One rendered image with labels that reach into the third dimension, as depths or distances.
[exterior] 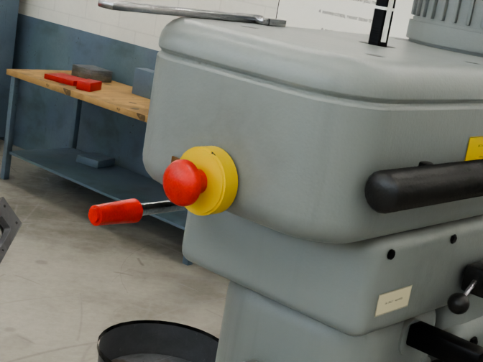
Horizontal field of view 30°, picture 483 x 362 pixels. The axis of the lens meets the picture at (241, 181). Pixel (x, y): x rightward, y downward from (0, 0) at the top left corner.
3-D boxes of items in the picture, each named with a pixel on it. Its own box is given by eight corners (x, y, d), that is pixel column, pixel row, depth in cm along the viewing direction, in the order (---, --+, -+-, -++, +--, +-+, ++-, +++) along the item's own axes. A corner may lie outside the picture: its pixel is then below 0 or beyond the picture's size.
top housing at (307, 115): (325, 260, 72) (365, 62, 68) (112, 172, 88) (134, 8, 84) (554, 207, 108) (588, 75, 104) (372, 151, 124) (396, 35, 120)
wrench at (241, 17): (120, 12, 77) (121, 2, 77) (88, 5, 79) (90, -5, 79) (285, 27, 96) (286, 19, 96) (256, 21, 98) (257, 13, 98)
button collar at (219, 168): (218, 224, 77) (228, 156, 75) (169, 204, 80) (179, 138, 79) (233, 222, 78) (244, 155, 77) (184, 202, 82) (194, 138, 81)
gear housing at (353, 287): (359, 346, 82) (381, 243, 80) (172, 258, 97) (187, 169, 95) (514, 288, 107) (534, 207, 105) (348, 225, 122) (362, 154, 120)
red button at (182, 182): (186, 213, 75) (193, 166, 74) (154, 200, 77) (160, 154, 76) (213, 210, 77) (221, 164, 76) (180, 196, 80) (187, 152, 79)
